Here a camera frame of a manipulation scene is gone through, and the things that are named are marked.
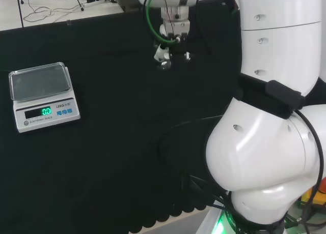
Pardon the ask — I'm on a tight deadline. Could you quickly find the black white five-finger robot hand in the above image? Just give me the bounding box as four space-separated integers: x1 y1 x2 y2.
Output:
152 19 192 64

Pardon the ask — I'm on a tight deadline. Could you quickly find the electronic balance with steel pan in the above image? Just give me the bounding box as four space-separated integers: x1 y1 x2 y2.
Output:
8 62 81 133

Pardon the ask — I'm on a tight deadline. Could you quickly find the black tripod leg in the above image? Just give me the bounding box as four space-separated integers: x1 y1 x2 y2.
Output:
71 0 86 12

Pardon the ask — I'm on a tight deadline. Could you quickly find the black bench cloth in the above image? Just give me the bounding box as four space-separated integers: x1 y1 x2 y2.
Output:
0 0 244 234

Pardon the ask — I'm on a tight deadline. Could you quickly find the yellow stop button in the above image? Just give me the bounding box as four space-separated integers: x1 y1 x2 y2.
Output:
300 177 326 221

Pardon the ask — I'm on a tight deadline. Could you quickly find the green cable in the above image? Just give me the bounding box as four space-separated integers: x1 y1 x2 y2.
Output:
143 0 179 44

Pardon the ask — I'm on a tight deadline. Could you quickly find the black cable on cloth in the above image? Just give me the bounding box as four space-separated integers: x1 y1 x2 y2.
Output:
157 114 225 166

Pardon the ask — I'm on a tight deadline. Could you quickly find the thin black floor cable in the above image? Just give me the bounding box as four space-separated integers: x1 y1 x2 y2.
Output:
22 0 89 23

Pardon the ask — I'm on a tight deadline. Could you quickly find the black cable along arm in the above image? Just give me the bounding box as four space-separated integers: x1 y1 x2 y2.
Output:
294 108 326 188

